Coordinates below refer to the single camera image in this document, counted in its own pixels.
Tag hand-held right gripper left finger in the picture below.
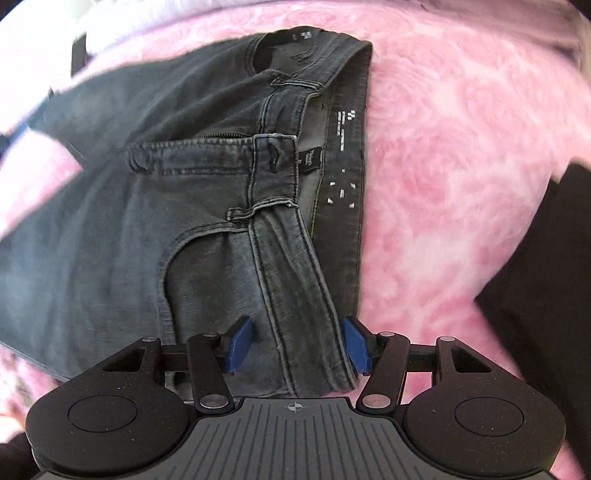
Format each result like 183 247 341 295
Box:
99 316 256 415

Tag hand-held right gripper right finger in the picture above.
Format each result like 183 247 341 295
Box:
342 316 497 414

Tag dark grey jeans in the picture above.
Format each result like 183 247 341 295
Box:
0 28 375 400

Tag pink fluffy blanket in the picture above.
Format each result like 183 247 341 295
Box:
0 0 591 480

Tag black cloth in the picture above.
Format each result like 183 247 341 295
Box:
475 161 591 416

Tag black strap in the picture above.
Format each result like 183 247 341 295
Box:
70 31 101 78

